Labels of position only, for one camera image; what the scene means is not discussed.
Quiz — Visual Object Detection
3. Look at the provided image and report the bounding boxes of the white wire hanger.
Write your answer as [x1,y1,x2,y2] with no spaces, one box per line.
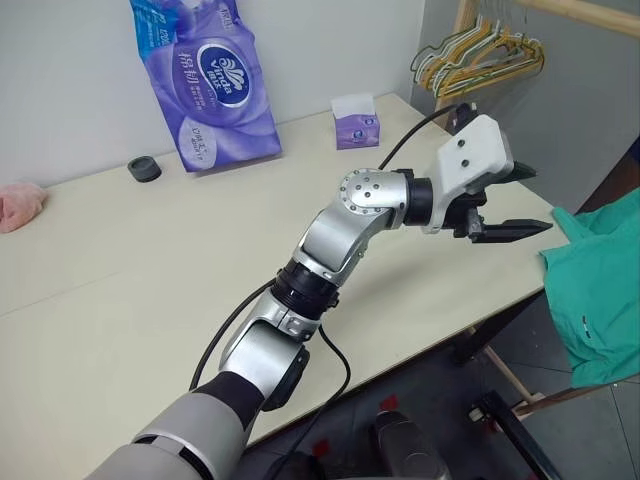
[417,19,509,97]

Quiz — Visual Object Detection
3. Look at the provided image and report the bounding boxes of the purple Vinda tissue pack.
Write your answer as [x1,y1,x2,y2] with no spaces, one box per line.
[128,0,284,174]

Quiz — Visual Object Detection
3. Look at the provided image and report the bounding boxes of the green wire hanger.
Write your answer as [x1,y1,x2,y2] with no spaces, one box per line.
[409,14,501,87]

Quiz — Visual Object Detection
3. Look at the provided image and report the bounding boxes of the wooden clothes rack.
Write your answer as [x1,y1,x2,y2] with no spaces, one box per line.
[434,0,640,417]

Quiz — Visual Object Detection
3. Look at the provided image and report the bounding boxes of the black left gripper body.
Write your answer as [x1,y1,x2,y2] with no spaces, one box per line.
[446,187,490,242]

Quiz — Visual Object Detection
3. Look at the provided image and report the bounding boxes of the black table leg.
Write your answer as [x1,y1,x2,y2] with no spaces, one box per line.
[452,292,547,367]

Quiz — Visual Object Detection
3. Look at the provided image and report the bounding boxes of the green shorts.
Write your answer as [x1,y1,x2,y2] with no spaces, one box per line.
[538,187,640,390]

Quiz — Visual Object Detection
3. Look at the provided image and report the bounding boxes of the pink cloth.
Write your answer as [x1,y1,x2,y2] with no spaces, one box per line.
[0,181,49,234]

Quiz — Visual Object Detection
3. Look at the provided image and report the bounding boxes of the black metal frame bar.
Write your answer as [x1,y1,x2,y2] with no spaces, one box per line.
[478,391,562,480]

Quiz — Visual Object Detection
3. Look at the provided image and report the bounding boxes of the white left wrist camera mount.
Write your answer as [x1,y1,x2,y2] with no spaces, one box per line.
[421,114,516,235]

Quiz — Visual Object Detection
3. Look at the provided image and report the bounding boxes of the bunch of wire hangers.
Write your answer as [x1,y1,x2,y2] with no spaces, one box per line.
[424,27,547,100]

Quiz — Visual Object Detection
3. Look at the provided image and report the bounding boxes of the small purple tissue box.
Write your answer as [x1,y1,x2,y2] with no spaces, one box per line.
[329,93,384,152]

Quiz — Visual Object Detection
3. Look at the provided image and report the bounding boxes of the dark rounded shape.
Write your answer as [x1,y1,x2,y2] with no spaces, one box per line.
[368,408,447,480]

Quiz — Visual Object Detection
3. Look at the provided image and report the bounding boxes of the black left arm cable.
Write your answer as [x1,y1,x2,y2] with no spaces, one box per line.
[188,102,464,480]

